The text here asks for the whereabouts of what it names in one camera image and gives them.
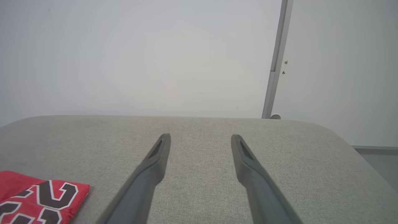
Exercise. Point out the red white jersey garment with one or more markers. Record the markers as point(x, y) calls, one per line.
point(37, 202)

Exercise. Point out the grey pole foot bracket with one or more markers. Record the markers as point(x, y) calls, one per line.
point(275, 116)

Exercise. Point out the grey baseboard strip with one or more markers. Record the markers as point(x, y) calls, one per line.
point(376, 149)

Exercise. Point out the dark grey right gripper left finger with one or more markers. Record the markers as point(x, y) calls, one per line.
point(136, 193)

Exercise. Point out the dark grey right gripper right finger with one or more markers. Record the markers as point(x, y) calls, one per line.
point(261, 193)

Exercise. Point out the grey metal pole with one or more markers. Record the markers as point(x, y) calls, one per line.
point(276, 62)

